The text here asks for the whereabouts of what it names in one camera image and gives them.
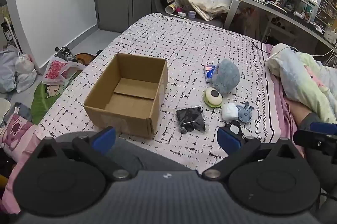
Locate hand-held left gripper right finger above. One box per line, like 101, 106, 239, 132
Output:
202, 126, 305, 181

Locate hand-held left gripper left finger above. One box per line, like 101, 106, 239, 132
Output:
34, 126, 131, 182

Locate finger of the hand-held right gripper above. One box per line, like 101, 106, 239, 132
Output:
293, 122, 337, 155

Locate black pouch with white label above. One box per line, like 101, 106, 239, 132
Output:
224, 120, 245, 139

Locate brown cardboard box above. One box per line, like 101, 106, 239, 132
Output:
83, 53, 169, 139

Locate small blue plush toy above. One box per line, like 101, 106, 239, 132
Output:
235, 101, 255, 124

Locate black packet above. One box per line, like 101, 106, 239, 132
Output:
175, 107, 206, 134

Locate blue fluffy plush toy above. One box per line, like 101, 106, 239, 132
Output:
212, 58, 241, 96

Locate white soft ball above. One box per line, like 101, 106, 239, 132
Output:
221, 103, 239, 121

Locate person's leg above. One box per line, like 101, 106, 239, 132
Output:
286, 101, 311, 125

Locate green eyeball plush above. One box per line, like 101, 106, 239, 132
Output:
203, 87, 223, 108

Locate person's grey pants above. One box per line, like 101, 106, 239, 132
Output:
59, 112, 337, 216

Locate pastel quilt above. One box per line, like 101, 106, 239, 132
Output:
266, 43, 337, 124

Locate green cartoon mat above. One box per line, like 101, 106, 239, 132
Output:
31, 66, 87, 125

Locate blue and red packet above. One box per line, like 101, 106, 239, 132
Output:
203, 64, 218, 83

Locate pink and white plastic bag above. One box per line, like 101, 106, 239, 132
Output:
42, 56, 86, 86

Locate brown rounded object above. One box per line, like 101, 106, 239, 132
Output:
75, 53, 95, 63

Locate cream pillow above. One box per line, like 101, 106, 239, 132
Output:
267, 43, 290, 75

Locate pink cartoon cushion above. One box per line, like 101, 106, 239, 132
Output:
0, 113, 39, 161

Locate black and white sneaker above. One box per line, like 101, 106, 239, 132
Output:
55, 47, 77, 61

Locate white plastic bags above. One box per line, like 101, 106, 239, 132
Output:
0, 45, 37, 94

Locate white desk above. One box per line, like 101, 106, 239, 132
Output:
224, 0, 337, 56

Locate beige tote bag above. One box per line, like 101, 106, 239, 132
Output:
177, 0, 229, 21

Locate white charging cable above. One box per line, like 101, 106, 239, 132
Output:
265, 47, 299, 60

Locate black cable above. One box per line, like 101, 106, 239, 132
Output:
251, 41, 269, 55

